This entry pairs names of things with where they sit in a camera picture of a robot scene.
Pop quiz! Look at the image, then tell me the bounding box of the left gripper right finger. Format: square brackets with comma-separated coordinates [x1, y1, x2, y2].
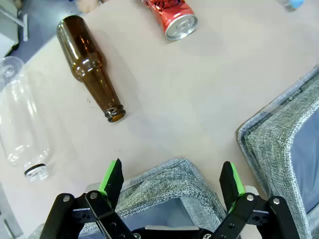
[211, 161, 300, 239]

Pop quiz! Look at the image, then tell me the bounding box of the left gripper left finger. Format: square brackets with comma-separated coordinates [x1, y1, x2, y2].
[39, 158, 135, 239]

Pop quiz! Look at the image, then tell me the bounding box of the large clear plastic bottle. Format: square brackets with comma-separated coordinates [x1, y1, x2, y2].
[0, 56, 50, 182]

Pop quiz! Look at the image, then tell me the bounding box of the brown glass bottle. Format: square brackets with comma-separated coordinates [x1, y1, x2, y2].
[56, 15, 127, 123]

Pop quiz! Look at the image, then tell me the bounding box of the crushed red soda can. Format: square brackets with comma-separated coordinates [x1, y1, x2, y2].
[142, 0, 199, 41]

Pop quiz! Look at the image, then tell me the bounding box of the grey fabric basket labelled plastic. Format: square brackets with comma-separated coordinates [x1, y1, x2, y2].
[236, 64, 319, 239]

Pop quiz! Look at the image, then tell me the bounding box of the grey fabric basket labelled bottle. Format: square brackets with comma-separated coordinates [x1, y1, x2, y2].
[27, 157, 229, 239]

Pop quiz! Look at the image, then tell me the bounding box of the person's right hand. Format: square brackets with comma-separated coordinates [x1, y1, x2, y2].
[76, 0, 97, 12]

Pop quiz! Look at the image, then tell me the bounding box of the white metal furniture frame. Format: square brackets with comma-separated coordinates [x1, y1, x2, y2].
[0, 0, 29, 58]

